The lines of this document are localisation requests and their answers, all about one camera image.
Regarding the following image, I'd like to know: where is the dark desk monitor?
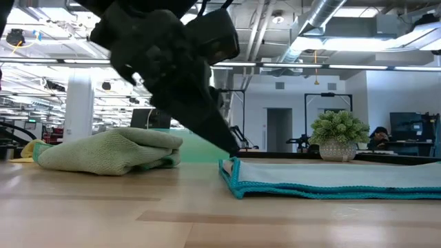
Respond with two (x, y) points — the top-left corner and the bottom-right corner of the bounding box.
(389, 112), (435, 143)

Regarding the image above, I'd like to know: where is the yellow hanging cord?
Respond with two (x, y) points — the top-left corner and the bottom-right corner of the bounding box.
(312, 50), (320, 86)

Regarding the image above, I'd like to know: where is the slanted silver ventilation duct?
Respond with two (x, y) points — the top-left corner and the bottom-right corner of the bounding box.
(275, 0), (349, 65)

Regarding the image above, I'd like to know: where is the white building pillar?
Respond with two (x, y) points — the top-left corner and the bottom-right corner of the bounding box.
(63, 68), (95, 143)

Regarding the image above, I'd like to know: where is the light blue microfiber towel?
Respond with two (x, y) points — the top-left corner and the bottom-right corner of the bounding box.
(218, 156), (441, 200)

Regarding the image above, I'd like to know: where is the red tool cabinet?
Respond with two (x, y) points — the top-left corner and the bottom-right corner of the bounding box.
(43, 126), (65, 145)

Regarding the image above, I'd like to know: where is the grey door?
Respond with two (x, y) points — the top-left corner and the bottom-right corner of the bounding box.
(266, 107), (294, 153)

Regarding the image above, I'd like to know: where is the black keyboard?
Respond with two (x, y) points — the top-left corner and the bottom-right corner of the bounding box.
(237, 150), (441, 167)

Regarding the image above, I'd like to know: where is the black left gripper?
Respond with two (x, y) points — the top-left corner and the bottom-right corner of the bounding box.
(89, 6), (241, 158)

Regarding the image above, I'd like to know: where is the long ceiling light rail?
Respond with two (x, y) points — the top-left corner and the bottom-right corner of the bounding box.
(0, 57), (441, 72)

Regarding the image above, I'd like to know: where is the person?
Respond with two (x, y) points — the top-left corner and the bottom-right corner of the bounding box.
(369, 125), (391, 151)

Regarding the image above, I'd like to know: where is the black ceiling cable reel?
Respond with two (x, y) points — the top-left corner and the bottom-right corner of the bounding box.
(6, 28), (25, 48)

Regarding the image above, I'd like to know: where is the black computer monitor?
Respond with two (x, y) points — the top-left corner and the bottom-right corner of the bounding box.
(130, 107), (172, 130)

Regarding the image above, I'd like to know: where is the teal translucent plastic bin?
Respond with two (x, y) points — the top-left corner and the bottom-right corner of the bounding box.
(151, 129), (238, 163)

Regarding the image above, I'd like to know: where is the artificial plant in patterned pot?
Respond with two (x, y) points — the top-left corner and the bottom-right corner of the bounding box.
(307, 109), (371, 163)

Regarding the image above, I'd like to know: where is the pale green microfiber towel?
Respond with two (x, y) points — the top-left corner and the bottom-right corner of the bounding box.
(32, 127), (184, 177)

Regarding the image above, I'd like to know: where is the yellow microfiber towel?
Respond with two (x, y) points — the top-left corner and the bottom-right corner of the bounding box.
(9, 138), (48, 164)

